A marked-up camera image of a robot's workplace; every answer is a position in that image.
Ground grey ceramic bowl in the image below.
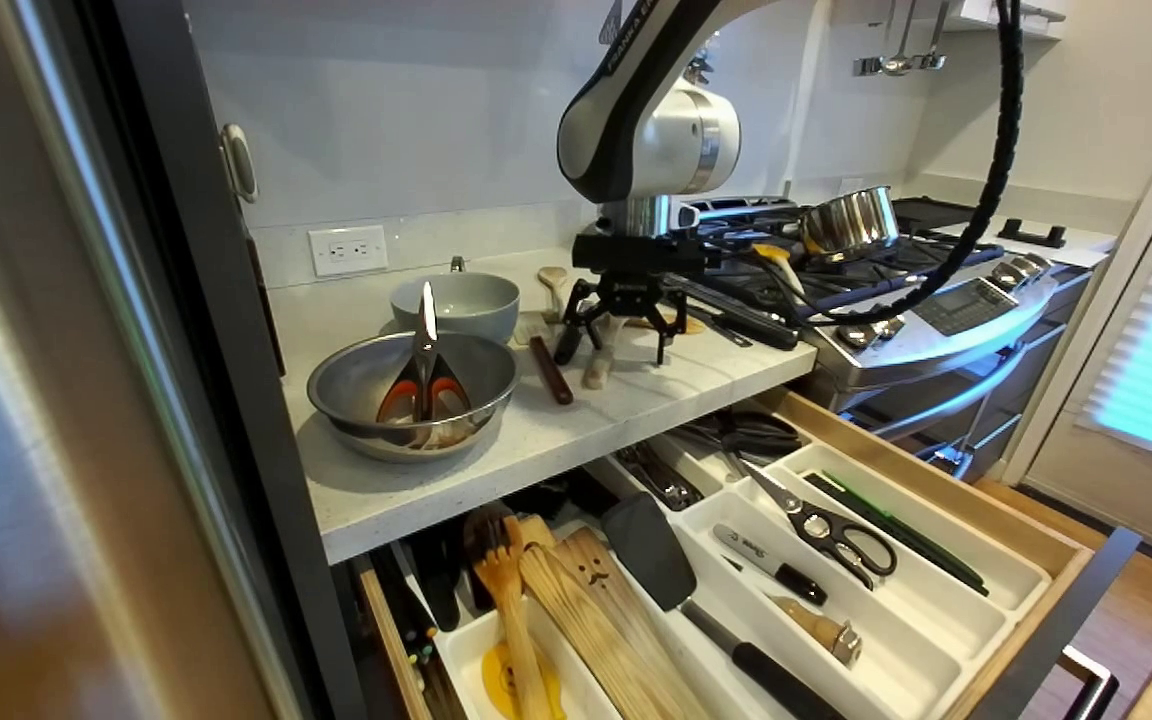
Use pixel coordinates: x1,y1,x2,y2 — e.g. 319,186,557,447
387,268,525,348

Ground stainless steel refrigerator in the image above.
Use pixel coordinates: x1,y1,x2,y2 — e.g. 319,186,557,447
0,0,379,720

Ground white drawer organizer tray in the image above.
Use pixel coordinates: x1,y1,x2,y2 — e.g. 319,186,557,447
430,438,1050,720

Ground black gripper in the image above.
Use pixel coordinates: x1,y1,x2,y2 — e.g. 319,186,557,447
552,228,707,372

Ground yellow handled utensil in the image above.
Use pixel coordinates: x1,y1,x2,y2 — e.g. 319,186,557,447
748,235,810,313

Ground white wall outlet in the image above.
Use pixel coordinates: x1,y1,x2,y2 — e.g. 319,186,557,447
307,222,390,279

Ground wooden kitchen drawer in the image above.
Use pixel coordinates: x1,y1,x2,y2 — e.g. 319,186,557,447
351,384,1148,720

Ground grey metal bowl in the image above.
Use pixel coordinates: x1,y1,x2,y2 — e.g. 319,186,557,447
305,328,521,463

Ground black spatula with black handle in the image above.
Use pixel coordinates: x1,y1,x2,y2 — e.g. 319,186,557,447
598,494,848,720

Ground hanging metal ladle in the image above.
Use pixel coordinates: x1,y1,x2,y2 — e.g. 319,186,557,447
851,0,922,82
916,0,951,71

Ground black coiled strap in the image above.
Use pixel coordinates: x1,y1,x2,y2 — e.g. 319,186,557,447
702,407,809,463

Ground metal tongs with red tips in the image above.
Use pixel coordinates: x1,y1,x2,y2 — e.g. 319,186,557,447
372,275,475,430

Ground white marker with black cap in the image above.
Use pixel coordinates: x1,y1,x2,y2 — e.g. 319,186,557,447
713,522,832,611

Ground wooden handled metal tool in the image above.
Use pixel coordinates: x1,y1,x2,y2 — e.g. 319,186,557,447
771,593,867,673

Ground steel pot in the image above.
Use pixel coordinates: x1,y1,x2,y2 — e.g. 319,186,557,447
799,186,904,256

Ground yellow round lid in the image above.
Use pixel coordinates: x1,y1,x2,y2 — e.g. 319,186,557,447
475,638,566,720

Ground wide bamboo spatula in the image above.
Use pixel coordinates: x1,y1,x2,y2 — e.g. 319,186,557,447
557,529,680,720

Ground dark handled peeler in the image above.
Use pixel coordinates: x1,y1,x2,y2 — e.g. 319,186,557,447
525,333,581,407

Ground brown wooden slotted spoon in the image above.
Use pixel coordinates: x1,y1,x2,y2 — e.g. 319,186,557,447
468,512,557,720

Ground stainless steel stove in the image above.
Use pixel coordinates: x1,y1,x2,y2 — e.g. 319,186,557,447
680,192,1092,478

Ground black handled scissors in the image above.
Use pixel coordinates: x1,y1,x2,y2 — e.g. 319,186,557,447
735,462,904,593

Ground green long tool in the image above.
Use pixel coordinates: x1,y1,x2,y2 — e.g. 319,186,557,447
848,467,991,600

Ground black corrugated cable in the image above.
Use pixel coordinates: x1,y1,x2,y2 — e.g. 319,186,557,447
658,0,1029,354

